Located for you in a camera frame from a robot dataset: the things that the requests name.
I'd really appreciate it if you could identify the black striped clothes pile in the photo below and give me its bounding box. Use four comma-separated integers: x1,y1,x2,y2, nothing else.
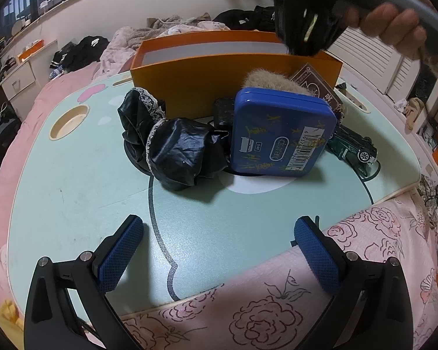
50,36,110,74

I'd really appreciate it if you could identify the white bedside cabinet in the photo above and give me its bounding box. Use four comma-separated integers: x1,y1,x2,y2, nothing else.
2,40,59,101

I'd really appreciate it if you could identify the pile of clothes on bed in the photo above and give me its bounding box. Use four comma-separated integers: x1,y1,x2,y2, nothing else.
93,20,230,81

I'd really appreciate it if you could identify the beige fluffy ball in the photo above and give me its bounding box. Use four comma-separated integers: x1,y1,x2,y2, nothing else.
243,69,303,93

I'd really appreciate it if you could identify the orange tray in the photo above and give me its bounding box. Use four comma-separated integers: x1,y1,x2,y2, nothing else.
18,39,44,62

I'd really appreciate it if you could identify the blue tin box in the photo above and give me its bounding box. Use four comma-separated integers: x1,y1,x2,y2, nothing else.
229,87,337,179

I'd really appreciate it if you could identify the person's right hand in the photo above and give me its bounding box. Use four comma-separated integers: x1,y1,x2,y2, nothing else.
334,0,429,60

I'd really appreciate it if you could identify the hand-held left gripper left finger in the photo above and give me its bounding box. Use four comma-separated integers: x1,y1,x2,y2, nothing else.
24,214,145,350

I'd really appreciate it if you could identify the brown card box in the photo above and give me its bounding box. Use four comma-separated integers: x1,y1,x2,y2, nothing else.
289,63,345,117

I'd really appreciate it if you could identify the black patterned cloth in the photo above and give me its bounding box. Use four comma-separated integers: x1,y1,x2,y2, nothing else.
418,175,438,212

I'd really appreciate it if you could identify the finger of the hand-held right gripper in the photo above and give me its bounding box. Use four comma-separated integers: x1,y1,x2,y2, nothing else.
275,0,348,58

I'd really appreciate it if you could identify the yellow cloth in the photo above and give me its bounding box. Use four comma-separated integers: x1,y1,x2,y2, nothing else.
0,301,24,332

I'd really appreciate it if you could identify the pink bedsheet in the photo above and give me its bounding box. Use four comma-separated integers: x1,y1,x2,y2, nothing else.
0,62,106,318

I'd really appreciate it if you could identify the large black clothes pile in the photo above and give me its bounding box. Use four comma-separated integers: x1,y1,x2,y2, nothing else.
212,5,278,32

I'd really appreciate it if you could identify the mint green cartoon desktop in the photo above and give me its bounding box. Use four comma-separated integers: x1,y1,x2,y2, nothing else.
9,69,422,321

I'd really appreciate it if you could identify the green toy car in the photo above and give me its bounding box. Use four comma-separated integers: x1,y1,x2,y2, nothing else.
326,123,378,166

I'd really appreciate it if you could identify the beige knit cloth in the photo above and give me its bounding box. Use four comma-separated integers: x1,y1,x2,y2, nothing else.
146,15,208,30

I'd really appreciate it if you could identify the pink rose-print blanket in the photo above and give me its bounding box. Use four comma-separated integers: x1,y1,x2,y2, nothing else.
120,193,438,350

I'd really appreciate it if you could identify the orange cardboard box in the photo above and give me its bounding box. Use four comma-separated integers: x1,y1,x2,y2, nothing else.
129,31,343,121

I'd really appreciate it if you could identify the white slatted wardrobe door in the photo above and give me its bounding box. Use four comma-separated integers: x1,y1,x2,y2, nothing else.
328,27,424,97

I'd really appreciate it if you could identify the black lace-trimmed leather garment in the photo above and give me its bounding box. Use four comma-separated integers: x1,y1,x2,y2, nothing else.
117,87,234,192

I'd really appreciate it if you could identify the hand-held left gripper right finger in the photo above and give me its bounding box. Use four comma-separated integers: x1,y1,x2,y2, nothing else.
294,216,413,350

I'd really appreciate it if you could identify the black pouch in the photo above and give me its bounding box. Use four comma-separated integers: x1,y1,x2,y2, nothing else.
212,97,238,132

